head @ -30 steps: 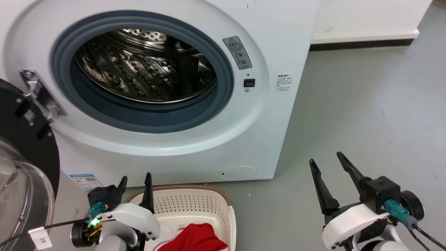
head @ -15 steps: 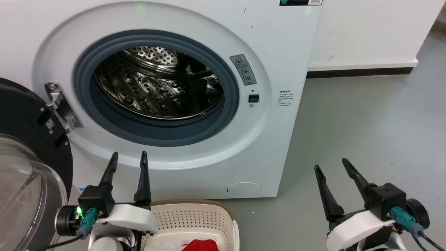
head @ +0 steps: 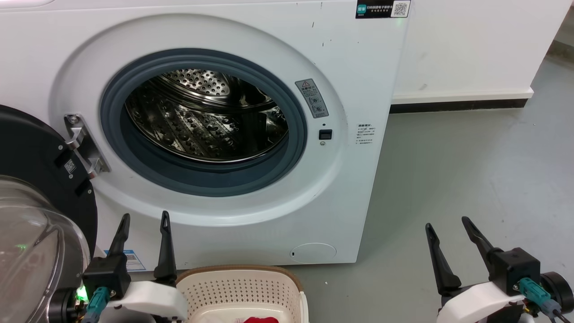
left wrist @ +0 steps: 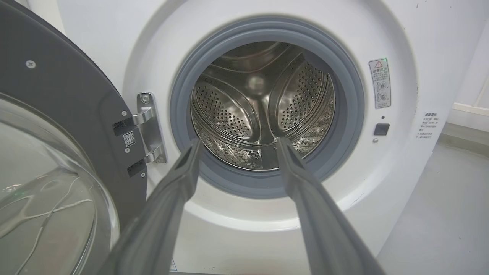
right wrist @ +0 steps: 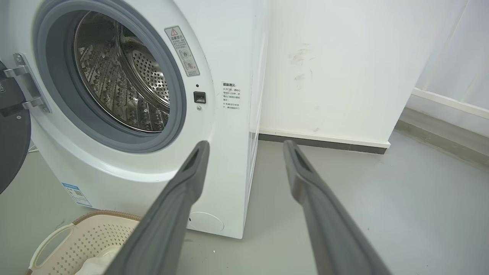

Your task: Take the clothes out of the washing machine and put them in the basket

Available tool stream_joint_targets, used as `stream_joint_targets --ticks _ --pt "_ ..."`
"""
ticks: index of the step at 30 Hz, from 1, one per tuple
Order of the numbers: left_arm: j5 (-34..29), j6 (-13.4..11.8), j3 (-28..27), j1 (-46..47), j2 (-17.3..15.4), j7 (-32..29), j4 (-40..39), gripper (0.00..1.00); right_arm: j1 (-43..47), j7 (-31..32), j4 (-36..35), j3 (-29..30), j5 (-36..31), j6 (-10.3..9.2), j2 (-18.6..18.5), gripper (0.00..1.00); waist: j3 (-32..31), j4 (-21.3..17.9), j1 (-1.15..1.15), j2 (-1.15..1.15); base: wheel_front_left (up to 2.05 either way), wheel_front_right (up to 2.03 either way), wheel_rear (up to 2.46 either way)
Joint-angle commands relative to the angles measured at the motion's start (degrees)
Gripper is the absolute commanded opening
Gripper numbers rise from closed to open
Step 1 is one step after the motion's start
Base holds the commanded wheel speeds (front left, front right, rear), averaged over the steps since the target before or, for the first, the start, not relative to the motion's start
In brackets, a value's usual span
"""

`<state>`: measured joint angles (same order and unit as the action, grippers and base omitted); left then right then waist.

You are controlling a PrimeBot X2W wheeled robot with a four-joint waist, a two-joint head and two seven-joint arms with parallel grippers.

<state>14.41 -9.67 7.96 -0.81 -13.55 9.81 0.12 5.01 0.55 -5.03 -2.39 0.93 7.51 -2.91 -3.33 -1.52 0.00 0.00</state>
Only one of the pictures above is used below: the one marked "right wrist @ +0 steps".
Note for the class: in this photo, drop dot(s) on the metal washing machine door hinge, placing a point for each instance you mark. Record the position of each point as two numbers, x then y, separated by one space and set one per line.
26 82

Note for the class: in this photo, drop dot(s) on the dark round washer door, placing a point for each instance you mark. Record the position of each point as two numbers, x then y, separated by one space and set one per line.
13 152

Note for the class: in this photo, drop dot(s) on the white front-load washing machine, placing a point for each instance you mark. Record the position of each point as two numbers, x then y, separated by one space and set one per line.
229 46

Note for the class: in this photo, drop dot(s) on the stainless steel washing machine drum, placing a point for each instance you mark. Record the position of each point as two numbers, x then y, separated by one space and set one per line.
114 88

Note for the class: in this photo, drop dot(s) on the grey rubber door gasket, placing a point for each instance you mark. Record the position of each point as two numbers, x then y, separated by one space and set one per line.
57 76

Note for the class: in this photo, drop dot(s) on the grey warning sticker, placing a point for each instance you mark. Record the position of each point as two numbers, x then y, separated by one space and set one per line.
182 51

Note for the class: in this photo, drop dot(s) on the small printed text sticker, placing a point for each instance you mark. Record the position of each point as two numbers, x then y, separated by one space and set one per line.
231 95

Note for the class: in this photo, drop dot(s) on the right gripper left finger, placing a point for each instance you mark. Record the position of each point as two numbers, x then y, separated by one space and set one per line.
168 229

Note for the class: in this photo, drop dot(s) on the black door latch socket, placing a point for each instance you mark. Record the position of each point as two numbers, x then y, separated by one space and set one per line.
199 97

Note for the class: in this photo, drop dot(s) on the red and white jacket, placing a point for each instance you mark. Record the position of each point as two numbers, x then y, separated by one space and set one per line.
97 263

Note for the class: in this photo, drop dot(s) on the blue energy label sticker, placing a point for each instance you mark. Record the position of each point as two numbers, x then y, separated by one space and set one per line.
77 194

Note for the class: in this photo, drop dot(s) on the round white filter cover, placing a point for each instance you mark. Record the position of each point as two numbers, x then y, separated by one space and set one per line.
208 222

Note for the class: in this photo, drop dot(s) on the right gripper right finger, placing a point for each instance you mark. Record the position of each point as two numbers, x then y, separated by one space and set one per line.
332 236

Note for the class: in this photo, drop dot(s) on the cream perforated laundry basket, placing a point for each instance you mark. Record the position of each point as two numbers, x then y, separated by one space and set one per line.
76 240

